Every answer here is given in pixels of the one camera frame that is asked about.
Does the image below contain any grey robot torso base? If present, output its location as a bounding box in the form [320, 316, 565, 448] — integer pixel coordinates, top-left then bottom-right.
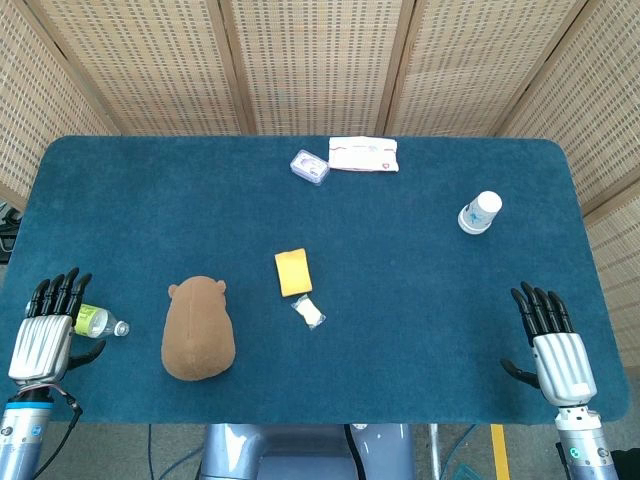
[198, 423, 416, 480]

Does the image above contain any white paper cup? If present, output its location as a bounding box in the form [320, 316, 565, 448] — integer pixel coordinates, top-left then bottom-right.
[457, 190, 503, 236]

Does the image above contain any yellow floor tape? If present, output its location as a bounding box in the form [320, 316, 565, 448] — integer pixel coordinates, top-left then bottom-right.
[489, 423, 511, 480]

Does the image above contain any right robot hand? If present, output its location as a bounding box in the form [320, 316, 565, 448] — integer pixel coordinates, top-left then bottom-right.
[500, 281, 599, 407]

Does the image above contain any blue cable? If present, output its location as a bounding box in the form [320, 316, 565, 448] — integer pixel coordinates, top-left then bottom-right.
[439, 423, 479, 480]

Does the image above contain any clear plastic water bottle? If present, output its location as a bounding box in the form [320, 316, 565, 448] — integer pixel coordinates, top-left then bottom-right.
[74, 303, 131, 340]

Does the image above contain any brown plush bear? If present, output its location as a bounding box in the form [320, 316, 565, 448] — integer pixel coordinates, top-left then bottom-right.
[160, 275, 237, 382]

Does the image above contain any yellow sponge block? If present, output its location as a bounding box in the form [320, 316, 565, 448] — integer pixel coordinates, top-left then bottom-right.
[273, 247, 314, 299]

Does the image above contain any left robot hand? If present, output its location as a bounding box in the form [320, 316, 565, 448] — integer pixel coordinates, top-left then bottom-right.
[7, 267, 107, 387]

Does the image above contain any small white wrapped packet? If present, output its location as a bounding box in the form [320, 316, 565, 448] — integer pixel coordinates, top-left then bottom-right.
[290, 294, 327, 331]

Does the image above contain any woven bamboo folding screen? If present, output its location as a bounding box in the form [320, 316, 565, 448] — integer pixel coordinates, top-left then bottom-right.
[0, 0, 640, 369]

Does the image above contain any black cables bundle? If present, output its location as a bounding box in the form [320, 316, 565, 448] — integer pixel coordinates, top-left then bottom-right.
[0, 199, 24, 264]

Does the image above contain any blue table cloth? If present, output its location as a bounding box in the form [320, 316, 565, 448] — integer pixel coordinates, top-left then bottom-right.
[0, 134, 631, 426]

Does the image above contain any clear plastic card box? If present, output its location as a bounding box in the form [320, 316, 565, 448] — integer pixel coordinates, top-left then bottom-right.
[289, 148, 331, 187]

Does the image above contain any white tissue pack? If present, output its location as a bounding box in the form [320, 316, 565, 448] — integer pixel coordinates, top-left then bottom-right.
[327, 135, 401, 174]

